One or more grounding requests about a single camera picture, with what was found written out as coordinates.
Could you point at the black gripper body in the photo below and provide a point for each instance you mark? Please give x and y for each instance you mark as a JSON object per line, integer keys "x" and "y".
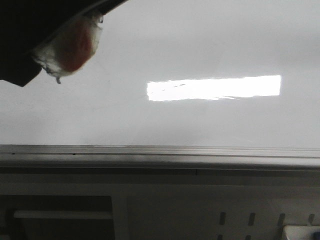
{"x": 25, "y": 24}

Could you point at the red magnet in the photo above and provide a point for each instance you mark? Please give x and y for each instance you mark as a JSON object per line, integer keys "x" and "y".
{"x": 69, "y": 50}

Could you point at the white whiteboard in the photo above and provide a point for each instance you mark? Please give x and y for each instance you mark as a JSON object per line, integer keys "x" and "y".
{"x": 179, "y": 83}

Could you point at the grey perforated marker tray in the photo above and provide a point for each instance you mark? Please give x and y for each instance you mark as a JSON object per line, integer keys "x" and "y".
{"x": 155, "y": 204}

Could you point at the white box with blue print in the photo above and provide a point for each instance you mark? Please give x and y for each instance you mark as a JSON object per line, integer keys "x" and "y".
{"x": 300, "y": 232}

